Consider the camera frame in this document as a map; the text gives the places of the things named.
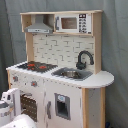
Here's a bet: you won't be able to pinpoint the white oven door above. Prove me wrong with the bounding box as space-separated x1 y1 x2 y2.
20 90 43 128

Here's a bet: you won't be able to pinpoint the grey range hood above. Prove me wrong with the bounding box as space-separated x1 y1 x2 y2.
25 14 54 34

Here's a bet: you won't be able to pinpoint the red oven knob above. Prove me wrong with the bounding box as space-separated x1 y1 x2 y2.
13 76 18 82
31 81 38 87

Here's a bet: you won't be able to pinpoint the wooden toy kitchen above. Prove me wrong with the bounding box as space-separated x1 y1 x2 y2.
7 10 114 128

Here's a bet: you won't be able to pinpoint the black stovetop red burners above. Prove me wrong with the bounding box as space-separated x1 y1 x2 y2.
19 61 56 73

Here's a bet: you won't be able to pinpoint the black toy faucet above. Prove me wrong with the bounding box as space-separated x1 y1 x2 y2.
76 50 94 70

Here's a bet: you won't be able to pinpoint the right red oven knob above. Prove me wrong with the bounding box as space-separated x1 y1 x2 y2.
31 81 38 87

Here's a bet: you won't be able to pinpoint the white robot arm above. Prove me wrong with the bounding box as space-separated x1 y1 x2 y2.
0 88 37 128

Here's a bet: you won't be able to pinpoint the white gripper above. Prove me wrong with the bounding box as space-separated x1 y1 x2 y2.
2 88 21 116

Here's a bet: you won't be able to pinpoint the grey toy sink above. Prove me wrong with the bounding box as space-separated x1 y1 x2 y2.
52 67 92 81

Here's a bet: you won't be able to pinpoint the toy microwave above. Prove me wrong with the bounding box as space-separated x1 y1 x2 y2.
55 14 92 34

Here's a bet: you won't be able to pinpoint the white cabinet door grey dispenser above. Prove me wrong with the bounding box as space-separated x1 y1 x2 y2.
45 81 82 128

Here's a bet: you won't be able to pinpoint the left red oven knob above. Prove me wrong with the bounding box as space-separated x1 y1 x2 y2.
13 76 18 82

